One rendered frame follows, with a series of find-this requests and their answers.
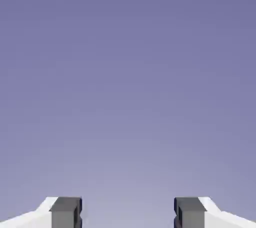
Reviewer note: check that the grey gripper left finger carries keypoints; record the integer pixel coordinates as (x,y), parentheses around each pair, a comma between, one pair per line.
(64,212)

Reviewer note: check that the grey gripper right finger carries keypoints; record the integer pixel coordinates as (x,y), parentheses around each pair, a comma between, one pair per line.
(192,212)

